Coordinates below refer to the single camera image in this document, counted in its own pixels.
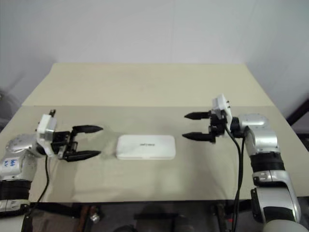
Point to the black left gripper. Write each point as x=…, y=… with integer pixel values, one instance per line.
x=64, y=142

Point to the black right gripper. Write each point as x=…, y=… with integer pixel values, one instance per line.
x=218, y=128

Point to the white pencil case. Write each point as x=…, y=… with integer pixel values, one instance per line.
x=144, y=147

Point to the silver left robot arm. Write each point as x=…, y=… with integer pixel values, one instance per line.
x=19, y=145

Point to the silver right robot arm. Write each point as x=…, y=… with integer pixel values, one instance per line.
x=260, y=140

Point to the rusty table leg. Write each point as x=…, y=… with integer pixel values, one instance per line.
x=91, y=217
x=222, y=217

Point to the silver metal bolt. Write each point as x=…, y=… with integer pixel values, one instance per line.
x=94, y=218

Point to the dark slanted stand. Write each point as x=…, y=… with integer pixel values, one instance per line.
x=298, y=113

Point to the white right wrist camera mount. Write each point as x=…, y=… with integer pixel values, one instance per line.
x=223, y=106

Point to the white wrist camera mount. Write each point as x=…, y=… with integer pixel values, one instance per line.
x=47, y=125
x=223, y=106

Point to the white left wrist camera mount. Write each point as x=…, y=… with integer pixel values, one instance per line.
x=47, y=125

